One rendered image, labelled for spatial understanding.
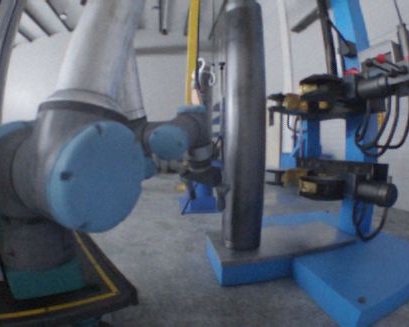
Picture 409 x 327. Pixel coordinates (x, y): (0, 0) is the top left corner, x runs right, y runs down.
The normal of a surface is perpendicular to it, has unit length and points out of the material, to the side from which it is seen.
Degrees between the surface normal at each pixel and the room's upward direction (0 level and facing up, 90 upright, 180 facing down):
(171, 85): 90
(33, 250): 70
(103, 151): 95
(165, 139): 114
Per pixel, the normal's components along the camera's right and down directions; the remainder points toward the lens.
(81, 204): 0.91, 0.13
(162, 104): 0.17, 0.07
